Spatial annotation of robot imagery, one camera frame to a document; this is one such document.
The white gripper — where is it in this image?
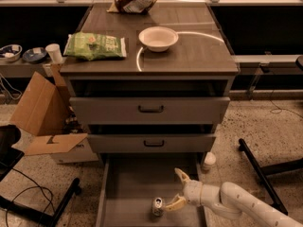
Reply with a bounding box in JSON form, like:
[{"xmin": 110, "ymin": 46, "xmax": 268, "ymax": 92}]
[{"xmin": 165, "ymin": 167, "xmax": 220, "ymax": 212}]

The silver 7up can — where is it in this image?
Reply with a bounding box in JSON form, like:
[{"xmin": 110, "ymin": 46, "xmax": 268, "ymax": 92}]
[{"xmin": 151, "ymin": 197, "xmax": 165, "ymax": 217}]

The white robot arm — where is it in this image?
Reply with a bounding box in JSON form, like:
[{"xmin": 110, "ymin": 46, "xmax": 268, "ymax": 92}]
[{"xmin": 164, "ymin": 168, "xmax": 303, "ymax": 227}]

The grey middle drawer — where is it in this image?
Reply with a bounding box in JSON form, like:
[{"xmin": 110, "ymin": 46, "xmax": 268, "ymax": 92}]
[{"xmin": 88, "ymin": 134, "xmax": 215, "ymax": 153}]

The grey drawer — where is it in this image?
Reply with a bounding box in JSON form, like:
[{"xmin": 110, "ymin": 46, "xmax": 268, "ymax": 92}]
[
  {"xmin": 70, "ymin": 97, "xmax": 230, "ymax": 125},
  {"xmin": 96, "ymin": 153, "xmax": 207, "ymax": 227},
  {"xmin": 88, "ymin": 134, "xmax": 215, "ymax": 153}
]

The grey bottom drawer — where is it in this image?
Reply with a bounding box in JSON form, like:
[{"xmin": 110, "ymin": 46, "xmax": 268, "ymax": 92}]
[{"xmin": 96, "ymin": 153, "xmax": 207, "ymax": 227}]

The grey top drawer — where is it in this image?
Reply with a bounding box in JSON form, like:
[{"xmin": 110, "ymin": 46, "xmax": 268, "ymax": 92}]
[{"xmin": 70, "ymin": 97, "xmax": 230, "ymax": 125}]

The grey drawer cabinet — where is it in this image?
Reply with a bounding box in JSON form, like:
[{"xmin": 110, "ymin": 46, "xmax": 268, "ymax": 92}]
[{"xmin": 59, "ymin": 2, "xmax": 240, "ymax": 163}]

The white bottle on floor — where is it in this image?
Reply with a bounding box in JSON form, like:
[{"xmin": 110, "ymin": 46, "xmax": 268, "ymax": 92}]
[{"xmin": 202, "ymin": 152, "xmax": 217, "ymax": 171}]

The black stand leg right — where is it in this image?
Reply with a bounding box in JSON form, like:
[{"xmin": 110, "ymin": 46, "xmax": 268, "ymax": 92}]
[{"xmin": 239, "ymin": 138, "xmax": 303, "ymax": 215}]

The black stand leg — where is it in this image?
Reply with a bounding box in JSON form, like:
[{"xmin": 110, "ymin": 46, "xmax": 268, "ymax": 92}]
[
  {"xmin": 0, "ymin": 177, "xmax": 82, "ymax": 227},
  {"xmin": 239, "ymin": 138, "xmax": 303, "ymax": 215}
]

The black stand leg left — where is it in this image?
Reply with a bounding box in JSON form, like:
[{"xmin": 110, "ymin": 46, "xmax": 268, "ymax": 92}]
[{"xmin": 0, "ymin": 177, "xmax": 82, "ymax": 227}]

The open cardboard box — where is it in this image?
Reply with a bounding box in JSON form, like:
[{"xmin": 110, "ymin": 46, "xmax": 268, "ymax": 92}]
[{"xmin": 10, "ymin": 72, "xmax": 98, "ymax": 164}]

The green chip bag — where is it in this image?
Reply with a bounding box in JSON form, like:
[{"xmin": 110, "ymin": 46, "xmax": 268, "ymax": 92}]
[{"xmin": 63, "ymin": 32, "xmax": 127, "ymax": 61}]

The black chair seat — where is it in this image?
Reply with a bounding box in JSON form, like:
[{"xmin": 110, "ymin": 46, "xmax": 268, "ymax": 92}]
[{"xmin": 0, "ymin": 125, "xmax": 24, "ymax": 181}]

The white paper cup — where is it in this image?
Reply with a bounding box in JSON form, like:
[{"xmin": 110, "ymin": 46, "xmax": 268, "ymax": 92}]
[{"xmin": 45, "ymin": 44, "xmax": 63, "ymax": 63}]

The blue bowl on shelf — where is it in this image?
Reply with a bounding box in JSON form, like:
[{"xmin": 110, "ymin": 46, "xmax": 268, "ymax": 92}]
[{"xmin": 22, "ymin": 47, "xmax": 47, "ymax": 64}]

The low grey shelf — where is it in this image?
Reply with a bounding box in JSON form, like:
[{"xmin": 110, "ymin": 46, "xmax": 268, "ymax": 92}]
[{"xmin": 0, "ymin": 58, "xmax": 63, "ymax": 79}]

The blue white bowl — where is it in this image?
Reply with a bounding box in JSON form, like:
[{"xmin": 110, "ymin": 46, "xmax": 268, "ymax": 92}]
[{"xmin": 0, "ymin": 44, "xmax": 23, "ymax": 62}]

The black cable on floor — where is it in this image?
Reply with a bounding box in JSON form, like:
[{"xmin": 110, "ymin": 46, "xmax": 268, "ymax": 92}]
[{"xmin": 4, "ymin": 167, "xmax": 56, "ymax": 227}]

